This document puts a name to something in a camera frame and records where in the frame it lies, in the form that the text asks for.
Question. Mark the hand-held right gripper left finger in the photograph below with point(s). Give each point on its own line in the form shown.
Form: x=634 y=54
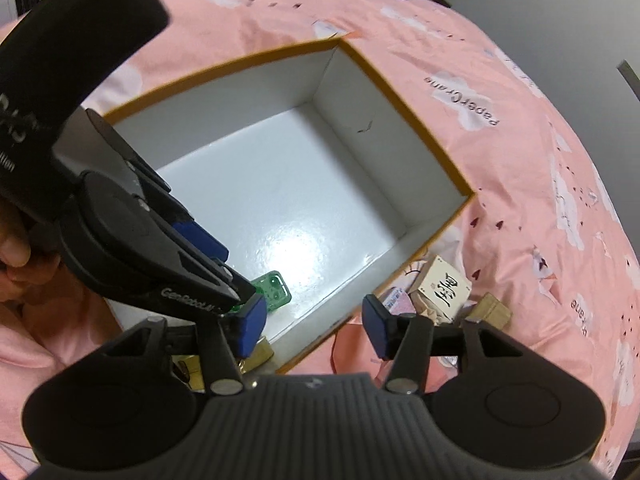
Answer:
x=252 y=327

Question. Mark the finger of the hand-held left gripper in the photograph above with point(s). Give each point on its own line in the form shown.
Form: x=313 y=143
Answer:
x=200 y=237
x=220 y=280

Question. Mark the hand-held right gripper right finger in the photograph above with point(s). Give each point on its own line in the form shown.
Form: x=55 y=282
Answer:
x=377 y=330

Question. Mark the green patterned small box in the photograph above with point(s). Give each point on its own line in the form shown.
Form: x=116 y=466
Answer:
x=274 y=292

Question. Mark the orange-rimmed white cardboard box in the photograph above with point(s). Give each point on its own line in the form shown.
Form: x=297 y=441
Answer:
x=300 y=185

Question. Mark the person's left hand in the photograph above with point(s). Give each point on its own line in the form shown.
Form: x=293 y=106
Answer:
x=15 y=255

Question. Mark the gold round container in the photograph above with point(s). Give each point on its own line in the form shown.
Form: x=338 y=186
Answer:
x=261 y=352

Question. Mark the pink packet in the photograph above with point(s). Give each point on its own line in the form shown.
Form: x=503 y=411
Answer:
x=400 y=302

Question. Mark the white box with black calligraphy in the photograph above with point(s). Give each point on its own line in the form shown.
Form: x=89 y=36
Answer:
x=445 y=287

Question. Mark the small wooden block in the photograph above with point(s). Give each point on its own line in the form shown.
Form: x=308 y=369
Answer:
x=492 y=312

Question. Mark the pink printed bedsheet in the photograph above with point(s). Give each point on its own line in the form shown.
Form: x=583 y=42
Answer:
x=500 y=160

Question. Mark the grey panel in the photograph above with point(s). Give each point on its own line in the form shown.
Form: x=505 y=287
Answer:
x=631 y=80

